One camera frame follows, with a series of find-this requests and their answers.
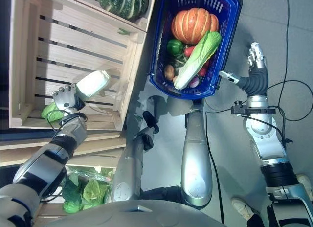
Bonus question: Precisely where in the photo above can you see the orange pumpkin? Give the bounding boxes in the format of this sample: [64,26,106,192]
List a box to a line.
[171,7,220,45]

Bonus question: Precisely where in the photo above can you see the dark green lettuce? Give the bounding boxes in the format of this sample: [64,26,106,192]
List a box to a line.
[61,172,84,214]

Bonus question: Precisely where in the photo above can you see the black floor cable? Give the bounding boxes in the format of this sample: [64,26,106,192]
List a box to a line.
[204,111,225,225]

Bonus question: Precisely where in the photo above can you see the napa cabbage white green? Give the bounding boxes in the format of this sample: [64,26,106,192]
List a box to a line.
[174,30,222,90]
[41,70,112,123]

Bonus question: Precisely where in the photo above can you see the green striped pumpkin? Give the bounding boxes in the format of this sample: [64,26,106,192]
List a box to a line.
[88,0,150,20]

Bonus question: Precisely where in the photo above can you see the blue plastic shopping basket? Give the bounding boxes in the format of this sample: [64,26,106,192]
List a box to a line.
[148,0,243,100]

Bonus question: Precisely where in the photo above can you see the purple onion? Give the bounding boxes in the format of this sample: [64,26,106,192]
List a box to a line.
[187,76,201,88]

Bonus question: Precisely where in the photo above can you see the red fruit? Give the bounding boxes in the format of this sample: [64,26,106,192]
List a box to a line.
[197,62,210,78]

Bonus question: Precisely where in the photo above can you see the black looped cable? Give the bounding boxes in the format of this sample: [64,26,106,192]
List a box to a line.
[202,0,313,122]

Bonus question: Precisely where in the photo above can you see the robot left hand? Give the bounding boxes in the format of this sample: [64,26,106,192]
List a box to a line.
[52,83,86,115]

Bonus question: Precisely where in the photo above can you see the brown potato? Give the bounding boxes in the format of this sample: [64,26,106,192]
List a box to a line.
[164,64,175,81]

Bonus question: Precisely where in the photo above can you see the wooden crate with pumpkin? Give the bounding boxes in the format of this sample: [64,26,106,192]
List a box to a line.
[40,0,157,43]

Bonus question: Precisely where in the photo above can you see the person's white shoe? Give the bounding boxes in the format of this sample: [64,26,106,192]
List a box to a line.
[296,174,313,196]
[230,197,255,222]

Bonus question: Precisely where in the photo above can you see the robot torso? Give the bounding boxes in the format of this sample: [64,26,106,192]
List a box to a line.
[36,199,229,227]

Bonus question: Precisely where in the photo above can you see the dark green leafy vegetable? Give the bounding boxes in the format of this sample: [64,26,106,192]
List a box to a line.
[170,53,187,69]

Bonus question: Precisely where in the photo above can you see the green bell pepper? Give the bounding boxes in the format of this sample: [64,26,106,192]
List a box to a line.
[167,39,184,55]

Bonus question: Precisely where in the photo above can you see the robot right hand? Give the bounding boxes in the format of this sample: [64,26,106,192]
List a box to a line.
[219,42,269,97]

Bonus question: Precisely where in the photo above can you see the large slatted wooden crate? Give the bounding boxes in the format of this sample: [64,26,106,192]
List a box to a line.
[8,0,150,131]

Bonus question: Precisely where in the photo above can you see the low wooden crate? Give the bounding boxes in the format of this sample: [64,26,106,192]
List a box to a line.
[0,130,128,227]

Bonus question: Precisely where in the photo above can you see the person's leg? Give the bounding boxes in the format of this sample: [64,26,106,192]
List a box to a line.
[246,211,266,227]

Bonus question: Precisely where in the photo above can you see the light green lettuce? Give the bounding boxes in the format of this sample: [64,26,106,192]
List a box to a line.
[82,178,112,210]

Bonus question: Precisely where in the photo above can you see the red tomato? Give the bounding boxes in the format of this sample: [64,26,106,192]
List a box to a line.
[183,46,196,58]

